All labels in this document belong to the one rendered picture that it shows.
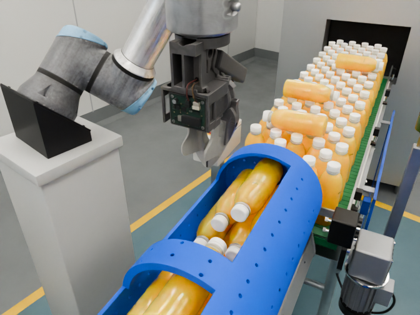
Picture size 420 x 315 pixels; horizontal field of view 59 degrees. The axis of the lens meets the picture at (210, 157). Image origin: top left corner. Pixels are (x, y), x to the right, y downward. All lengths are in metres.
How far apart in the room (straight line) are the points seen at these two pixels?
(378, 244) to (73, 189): 0.99
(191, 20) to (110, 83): 0.81
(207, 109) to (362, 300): 1.08
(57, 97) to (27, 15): 2.26
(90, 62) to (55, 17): 2.34
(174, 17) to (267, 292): 0.48
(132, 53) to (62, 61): 0.21
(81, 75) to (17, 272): 1.55
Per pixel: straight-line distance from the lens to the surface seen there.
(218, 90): 0.48
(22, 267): 2.54
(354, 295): 1.42
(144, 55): 1.20
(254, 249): 0.70
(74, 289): 1.52
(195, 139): 0.56
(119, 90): 1.23
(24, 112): 1.26
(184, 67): 0.46
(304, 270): 1.15
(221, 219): 0.87
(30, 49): 3.48
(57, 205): 1.28
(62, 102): 1.23
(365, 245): 1.29
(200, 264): 0.64
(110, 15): 3.89
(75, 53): 1.25
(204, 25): 0.45
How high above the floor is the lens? 1.71
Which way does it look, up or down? 32 degrees down
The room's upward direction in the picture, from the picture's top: straight up
